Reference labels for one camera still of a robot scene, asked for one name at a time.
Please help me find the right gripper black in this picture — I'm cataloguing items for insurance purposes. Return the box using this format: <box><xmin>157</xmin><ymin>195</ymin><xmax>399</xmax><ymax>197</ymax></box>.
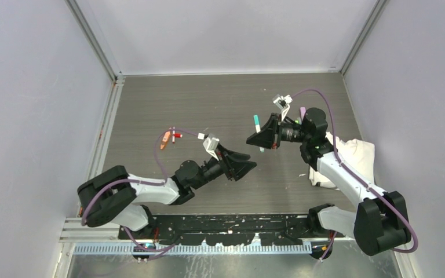
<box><xmin>247</xmin><ymin>113</ymin><xmax>311</xmax><ymax>149</ymax></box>

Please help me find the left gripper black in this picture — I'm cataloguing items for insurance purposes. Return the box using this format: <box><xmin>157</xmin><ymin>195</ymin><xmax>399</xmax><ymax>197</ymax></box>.
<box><xmin>191</xmin><ymin>144</ymin><xmax>256</xmax><ymax>191</ymax></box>

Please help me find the white pen teal end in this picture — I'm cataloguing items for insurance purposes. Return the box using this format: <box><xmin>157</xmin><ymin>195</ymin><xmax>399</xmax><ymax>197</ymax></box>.
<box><xmin>253</xmin><ymin>115</ymin><xmax>264</xmax><ymax>153</ymax></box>

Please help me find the teal pen cap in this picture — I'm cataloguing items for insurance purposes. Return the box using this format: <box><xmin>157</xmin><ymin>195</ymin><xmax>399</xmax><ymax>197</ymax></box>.
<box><xmin>253</xmin><ymin>115</ymin><xmax>260</xmax><ymax>125</ymax></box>

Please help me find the pink highlighter pen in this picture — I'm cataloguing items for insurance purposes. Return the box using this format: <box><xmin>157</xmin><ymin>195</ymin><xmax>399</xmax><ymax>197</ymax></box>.
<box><xmin>300</xmin><ymin>107</ymin><xmax>306</xmax><ymax>120</ymax></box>

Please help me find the white red marker pen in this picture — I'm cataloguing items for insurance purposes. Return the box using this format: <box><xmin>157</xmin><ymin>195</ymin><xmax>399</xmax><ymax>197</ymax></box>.
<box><xmin>172</xmin><ymin>127</ymin><xmax>176</xmax><ymax>144</ymax></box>

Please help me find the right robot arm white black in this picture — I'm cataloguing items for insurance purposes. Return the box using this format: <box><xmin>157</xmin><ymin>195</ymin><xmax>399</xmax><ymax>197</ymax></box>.
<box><xmin>246</xmin><ymin>108</ymin><xmax>418</xmax><ymax>256</ymax></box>

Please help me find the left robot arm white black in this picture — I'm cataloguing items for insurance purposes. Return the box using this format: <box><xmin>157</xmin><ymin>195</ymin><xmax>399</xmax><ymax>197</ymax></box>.
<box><xmin>77</xmin><ymin>145</ymin><xmax>257</xmax><ymax>239</ymax></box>

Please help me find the orange highlighter pen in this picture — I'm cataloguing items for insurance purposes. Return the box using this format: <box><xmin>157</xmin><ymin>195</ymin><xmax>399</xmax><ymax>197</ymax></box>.
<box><xmin>159</xmin><ymin>130</ymin><xmax>172</xmax><ymax>149</ymax></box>

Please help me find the white cloth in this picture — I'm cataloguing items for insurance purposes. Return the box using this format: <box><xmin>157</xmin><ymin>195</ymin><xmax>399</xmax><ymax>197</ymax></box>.
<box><xmin>308</xmin><ymin>132</ymin><xmax>375</xmax><ymax>190</ymax></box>

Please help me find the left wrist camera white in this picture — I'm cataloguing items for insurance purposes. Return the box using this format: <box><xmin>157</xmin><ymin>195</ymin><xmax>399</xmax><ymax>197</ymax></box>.
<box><xmin>197</xmin><ymin>133</ymin><xmax>220</xmax><ymax>160</ymax></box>

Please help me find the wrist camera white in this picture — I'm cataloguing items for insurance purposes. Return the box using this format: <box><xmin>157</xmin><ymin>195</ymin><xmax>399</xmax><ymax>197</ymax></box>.
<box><xmin>272</xmin><ymin>94</ymin><xmax>293</xmax><ymax>122</ymax></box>
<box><xmin>197</xmin><ymin>133</ymin><xmax>220</xmax><ymax>160</ymax></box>

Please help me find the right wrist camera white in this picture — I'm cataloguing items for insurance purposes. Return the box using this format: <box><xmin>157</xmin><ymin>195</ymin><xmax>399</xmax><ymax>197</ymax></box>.
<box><xmin>272</xmin><ymin>94</ymin><xmax>293</xmax><ymax>122</ymax></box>

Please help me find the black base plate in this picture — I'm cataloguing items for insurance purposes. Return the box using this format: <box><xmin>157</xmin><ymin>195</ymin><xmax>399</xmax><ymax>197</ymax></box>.
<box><xmin>131</xmin><ymin>213</ymin><xmax>332</xmax><ymax>246</ymax></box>

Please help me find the aluminium frame rail left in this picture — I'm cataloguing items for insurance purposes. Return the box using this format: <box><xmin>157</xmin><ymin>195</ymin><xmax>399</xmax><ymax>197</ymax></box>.
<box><xmin>86</xmin><ymin>75</ymin><xmax>125</xmax><ymax>180</ymax></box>

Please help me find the slotted cable duct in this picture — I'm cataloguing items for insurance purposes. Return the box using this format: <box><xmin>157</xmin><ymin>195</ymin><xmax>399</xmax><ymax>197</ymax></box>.
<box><xmin>73</xmin><ymin>242</ymin><xmax>312</xmax><ymax>255</ymax></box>

